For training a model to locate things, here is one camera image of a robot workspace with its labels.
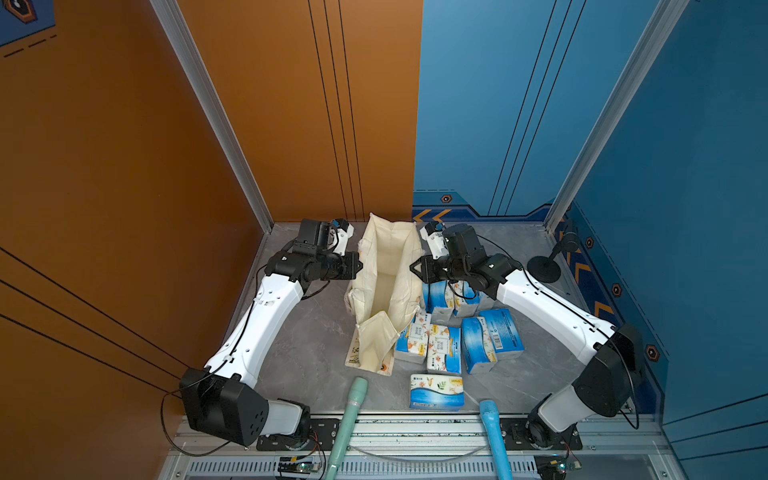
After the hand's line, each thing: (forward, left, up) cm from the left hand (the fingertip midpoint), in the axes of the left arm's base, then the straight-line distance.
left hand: (363, 261), depth 78 cm
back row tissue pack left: (0, -20, -16) cm, 26 cm away
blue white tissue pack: (-28, -19, -16) cm, 37 cm away
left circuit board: (-42, +14, -25) cm, 51 cm away
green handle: (-26, +1, -22) cm, 34 cm away
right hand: (0, -14, -1) cm, 14 cm away
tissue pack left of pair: (-16, -13, -17) cm, 27 cm away
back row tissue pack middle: (-11, -23, +2) cm, 25 cm away
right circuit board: (-42, -46, -25) cm, 67 cm away
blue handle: (-32, -33, -22) cm, 50 cm away
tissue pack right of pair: (-17, -22, -18) cm, 33 cm away
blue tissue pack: (-15, -31, -16) cm, 38 cm away
